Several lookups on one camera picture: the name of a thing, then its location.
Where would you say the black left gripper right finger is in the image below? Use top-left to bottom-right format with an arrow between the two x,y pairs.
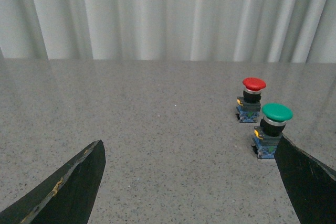
275,136 -> 335,223

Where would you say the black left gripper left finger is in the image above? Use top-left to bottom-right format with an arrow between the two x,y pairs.
1,140 -> 106,223

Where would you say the green mushroom push button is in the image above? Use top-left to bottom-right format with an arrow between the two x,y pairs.
252,103 -> 293,159

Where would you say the red mushroom push button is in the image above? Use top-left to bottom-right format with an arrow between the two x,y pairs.
236,77 -> 267,123

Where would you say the white pleated curtain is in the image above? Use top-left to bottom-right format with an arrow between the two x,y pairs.
1,0 -> 335,63

